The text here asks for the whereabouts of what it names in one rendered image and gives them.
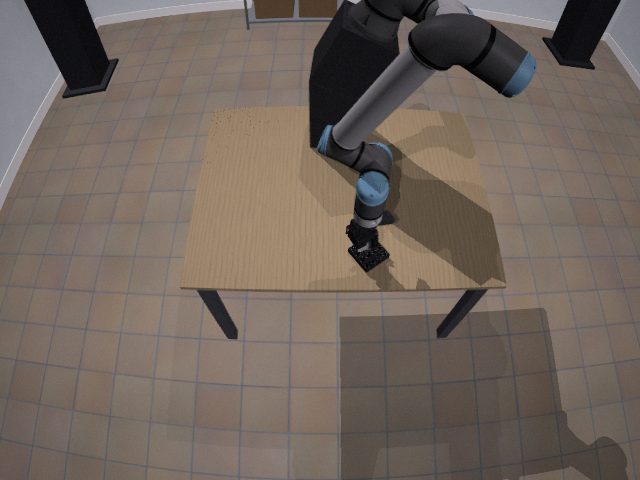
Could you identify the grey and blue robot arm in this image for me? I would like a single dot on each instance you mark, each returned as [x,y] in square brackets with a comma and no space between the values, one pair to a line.
[440,42]

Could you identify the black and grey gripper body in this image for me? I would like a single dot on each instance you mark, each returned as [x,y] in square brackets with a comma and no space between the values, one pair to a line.
[357,235]

